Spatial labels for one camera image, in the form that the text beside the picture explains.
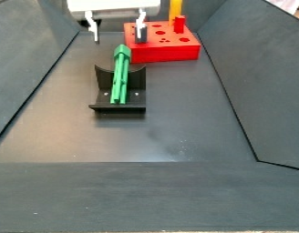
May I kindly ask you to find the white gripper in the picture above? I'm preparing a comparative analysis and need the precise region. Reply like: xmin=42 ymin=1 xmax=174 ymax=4
xmin=66 ymin=0 xmax=160 ymax=43

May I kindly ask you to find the red peg block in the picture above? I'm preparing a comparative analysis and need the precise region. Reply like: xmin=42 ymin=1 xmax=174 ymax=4
xmin=173 ymin=15 xmax=185 ymax=34

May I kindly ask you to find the blue grey peg block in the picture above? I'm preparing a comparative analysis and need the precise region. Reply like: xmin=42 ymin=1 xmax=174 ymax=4
xmin=134 ymin=27 xmax=146 ymax=44

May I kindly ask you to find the red block with holes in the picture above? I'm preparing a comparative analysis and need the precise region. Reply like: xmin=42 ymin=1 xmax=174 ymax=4
xmin=123 ymin=21 xmax=200 ymax=64

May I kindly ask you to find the black curved fixture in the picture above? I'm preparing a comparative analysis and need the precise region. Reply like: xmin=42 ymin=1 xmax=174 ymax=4
xmin=87 ymin=65 xmax=145 ymax=113

